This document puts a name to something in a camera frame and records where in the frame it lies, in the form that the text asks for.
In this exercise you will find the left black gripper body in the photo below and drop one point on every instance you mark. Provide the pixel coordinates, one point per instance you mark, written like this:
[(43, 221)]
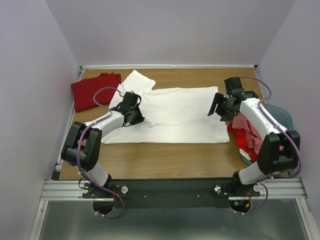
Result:
[(137, 116)]

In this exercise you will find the folded dark red t shirt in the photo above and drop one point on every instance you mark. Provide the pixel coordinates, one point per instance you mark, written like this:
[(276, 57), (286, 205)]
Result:
[(84, 90)]

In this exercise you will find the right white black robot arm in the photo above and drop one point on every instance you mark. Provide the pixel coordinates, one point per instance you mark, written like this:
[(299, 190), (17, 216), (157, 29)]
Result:
[(280, 149)]

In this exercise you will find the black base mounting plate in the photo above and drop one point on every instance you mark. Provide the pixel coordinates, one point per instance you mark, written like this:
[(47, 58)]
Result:
[(171, 193)]

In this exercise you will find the white t shirt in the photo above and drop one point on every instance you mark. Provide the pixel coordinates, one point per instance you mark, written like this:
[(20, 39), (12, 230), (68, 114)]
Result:
[(172, 115)]

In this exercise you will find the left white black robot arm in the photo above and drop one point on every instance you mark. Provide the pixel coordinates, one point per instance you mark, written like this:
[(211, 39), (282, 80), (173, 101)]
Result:
[(82, 145)]

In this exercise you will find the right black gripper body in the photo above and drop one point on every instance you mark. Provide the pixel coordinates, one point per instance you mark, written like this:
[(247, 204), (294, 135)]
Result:
[(224, 111)]

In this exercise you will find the pink t shirt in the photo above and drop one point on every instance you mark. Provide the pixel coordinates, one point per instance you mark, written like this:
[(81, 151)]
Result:
[(242, 122)]

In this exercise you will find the teal laundry basket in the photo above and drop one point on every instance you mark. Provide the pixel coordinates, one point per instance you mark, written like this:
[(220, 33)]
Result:
[(281, 116)]

